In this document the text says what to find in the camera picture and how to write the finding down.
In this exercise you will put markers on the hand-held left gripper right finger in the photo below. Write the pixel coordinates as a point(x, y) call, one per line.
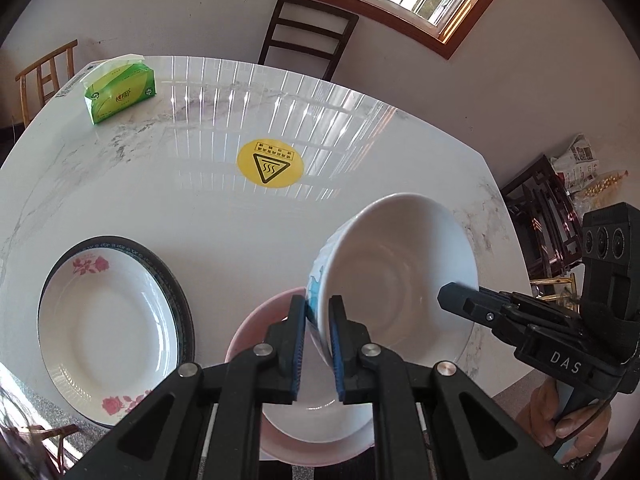
point(336, 350)

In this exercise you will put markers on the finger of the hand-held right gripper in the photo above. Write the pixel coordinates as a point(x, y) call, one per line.
point(470, 305)

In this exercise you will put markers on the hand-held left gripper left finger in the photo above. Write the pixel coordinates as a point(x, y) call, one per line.
point(299, 350)

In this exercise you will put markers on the white bowl with pink stripes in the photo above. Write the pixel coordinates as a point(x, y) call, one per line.
point(320, 425)

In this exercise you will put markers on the white bowl with blue print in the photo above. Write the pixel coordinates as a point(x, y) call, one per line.
point(395, 280)

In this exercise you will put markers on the large blue patterned plate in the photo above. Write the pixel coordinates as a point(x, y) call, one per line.
point(184, 310)

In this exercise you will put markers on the white plate with red flowers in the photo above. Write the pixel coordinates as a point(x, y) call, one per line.
point(110, 330)

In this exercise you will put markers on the person's right hand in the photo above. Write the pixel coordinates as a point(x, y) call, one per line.
point(542, 405)

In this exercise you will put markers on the dark carved wooden furniture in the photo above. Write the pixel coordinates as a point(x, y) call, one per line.
point(542, 220)

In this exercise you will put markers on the bag of yellow pieces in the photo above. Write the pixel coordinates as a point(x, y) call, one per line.
point(602, 185)

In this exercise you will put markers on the newspaper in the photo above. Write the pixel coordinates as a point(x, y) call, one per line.
point(575, 157)

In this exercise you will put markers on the yellow round warning sticker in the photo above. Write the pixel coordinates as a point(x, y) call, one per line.
point(270, 162)

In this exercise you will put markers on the dark wooden armchair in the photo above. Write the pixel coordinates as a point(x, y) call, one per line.
point(35, 447)

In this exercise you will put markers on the green tissue pack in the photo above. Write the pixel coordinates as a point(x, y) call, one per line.
point(120, 92)

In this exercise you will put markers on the dark wooden chair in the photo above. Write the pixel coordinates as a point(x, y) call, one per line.
point(305, 35)

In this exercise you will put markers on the light wooden chair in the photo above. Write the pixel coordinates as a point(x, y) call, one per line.
point(45, 75)

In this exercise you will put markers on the gold metal frame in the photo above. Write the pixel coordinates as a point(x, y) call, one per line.
point(552, 285)

